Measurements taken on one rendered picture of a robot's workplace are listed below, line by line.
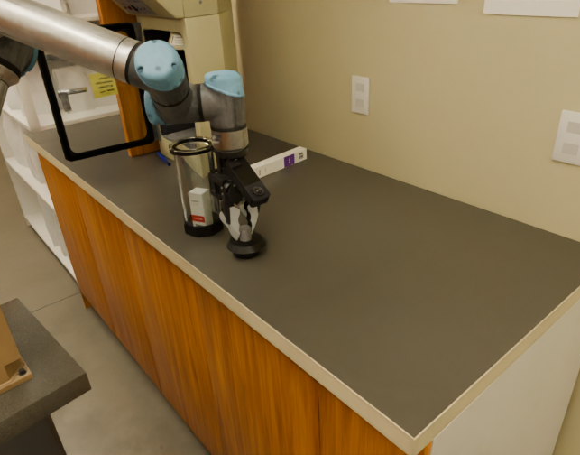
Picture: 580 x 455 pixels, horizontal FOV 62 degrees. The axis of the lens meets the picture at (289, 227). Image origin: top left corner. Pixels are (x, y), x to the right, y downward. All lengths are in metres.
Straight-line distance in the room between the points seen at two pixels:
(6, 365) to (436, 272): 0.81
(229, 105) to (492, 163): 0.70
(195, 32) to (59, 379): 0.98
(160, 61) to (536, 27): 0.81
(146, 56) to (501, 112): 0.84
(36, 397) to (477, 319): 0.76
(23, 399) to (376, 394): 0.56
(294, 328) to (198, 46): 0.90
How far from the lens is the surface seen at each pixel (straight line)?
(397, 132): 1.50
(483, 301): 1.01
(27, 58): 1.20
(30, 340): 1.03
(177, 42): 1.59
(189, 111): 0.99
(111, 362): 2.39
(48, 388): 0.91
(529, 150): 1.30
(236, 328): 1.12
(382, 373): 0.83
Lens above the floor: 1.52
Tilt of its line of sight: 28 degrees down
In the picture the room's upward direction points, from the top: 3 degrees counter-clockwise
